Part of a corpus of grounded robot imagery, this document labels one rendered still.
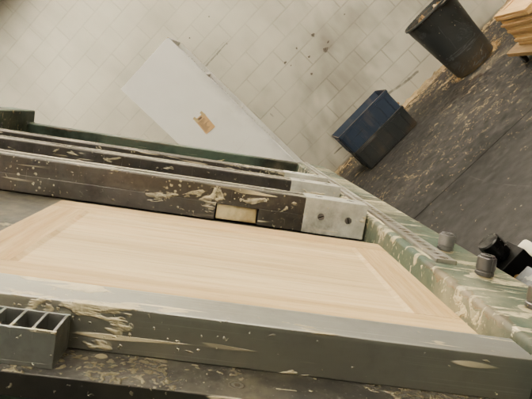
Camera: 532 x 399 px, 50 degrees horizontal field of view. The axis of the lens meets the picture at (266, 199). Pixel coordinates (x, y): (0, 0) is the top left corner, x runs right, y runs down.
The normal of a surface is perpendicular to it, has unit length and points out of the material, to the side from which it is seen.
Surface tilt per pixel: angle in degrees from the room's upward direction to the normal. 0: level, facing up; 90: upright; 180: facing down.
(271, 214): 90
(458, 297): 35
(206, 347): 90
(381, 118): 90
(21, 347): 89
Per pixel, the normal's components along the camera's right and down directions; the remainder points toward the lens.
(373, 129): 0.05, 0.16
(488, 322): -0.99, -0.15
